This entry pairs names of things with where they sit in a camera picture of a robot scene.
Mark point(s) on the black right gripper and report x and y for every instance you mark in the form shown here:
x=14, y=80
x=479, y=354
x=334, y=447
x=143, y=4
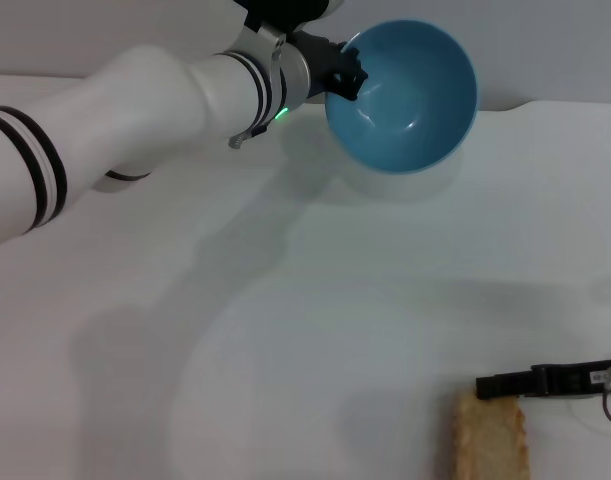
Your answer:
x=572, y=380

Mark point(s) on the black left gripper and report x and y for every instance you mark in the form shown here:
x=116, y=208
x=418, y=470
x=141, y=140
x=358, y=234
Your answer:
x=322, y=62

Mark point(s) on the ridged orange bread loaf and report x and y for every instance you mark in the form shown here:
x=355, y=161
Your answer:
x=492, y=440

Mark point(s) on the blue bowl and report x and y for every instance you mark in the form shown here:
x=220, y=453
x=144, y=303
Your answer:
x=410, y=105

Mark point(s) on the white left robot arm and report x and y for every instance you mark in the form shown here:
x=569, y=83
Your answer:
x=135, y=115

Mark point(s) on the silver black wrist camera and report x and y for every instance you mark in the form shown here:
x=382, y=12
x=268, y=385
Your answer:
x=285, y=10

